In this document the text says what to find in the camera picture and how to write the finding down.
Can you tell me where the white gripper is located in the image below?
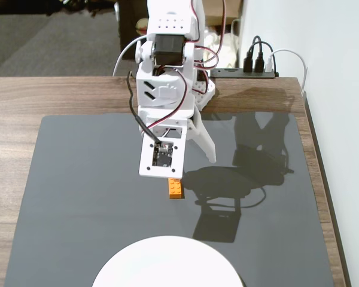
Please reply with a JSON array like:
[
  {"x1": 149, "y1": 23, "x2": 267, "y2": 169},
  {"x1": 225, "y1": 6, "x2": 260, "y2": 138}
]
[{"x1": 137, "y1": 106, "x2": 217, "y2": 164}]

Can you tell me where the orange lego block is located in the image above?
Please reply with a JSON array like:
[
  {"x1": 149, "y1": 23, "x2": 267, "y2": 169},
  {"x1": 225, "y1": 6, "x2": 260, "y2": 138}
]
[{"x1": 168, "y1": 177, "x2": 185, "y2": 200}]

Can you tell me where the white plate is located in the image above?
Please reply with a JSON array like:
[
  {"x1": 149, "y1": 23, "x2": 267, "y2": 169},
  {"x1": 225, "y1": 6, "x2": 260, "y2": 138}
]
[{"x1": 92, "y1": 236, "x2": 243, "y2": 287}]

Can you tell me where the black usb hub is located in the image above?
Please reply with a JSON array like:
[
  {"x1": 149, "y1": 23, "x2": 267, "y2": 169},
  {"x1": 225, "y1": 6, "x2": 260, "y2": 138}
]
[{"x1": 209, "y1": 68, "x2": 279, "y2": 79}]

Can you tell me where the dark grey mat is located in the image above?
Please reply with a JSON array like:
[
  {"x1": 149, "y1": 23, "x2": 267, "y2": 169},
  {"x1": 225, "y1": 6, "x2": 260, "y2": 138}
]
[{"x1": 3, "y1": 112, "x2": 336, "y2": 287}]

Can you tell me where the yellow red small object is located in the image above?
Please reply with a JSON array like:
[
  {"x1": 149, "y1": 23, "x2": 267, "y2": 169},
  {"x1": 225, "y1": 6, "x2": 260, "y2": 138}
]
[{"x1": 136, "y1": 17, "x2": 149, "y2": 34}]

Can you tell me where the cardboard box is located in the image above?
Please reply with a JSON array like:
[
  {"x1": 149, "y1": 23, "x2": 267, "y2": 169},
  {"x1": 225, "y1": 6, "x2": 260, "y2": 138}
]
[{"x1": 203, "y1": 0, "x2": 243, "y2": 19}]

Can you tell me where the dark furniture piece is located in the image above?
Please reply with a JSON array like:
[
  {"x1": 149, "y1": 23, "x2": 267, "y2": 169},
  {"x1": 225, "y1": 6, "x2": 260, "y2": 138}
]
[{"x1": 115, "y1": 0, "x2": 148, "y2": 60}]

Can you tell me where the red black servo wire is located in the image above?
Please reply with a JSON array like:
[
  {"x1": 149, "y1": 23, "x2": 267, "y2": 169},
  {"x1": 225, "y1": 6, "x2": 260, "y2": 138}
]
[
  {"x1": 140, "y1": 68, "x2": 188, "y2": 132},
  {"x1": 191, "y1": 0, "x2": 228, "y2": 72}
]

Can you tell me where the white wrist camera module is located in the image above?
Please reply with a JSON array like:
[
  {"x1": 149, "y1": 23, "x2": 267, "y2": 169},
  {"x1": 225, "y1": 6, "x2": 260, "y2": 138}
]
[{"x1": 138, "y1": 125, "x2": 188, "y2": 178}]

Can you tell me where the black camera cable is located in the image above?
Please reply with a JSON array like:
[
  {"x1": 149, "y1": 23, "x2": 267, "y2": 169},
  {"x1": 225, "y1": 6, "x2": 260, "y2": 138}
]
[{"x1": 126, "y1": 71, "x2": 164, "y2": 146}]

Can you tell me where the black plug cable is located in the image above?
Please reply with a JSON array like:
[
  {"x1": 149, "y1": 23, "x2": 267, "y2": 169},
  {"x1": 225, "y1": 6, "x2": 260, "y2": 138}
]
[
  {"x1": 243, "y1": 35, "x2": 263, "y2": 74},
  {"x1": 251, "y1": 41, "x2": 278, "y2": 74}
]

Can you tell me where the white plug cable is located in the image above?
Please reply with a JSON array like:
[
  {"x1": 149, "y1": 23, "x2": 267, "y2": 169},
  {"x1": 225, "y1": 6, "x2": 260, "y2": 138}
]
[{"x1": 264, "y1": 48, "x2": 308, "y2": 96}]

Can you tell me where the thin white cable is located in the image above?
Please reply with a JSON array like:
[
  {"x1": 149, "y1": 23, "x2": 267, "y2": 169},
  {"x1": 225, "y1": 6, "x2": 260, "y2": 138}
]
[{"x1": 112, "y1": 36, "x2": 148, "y2": 77}]

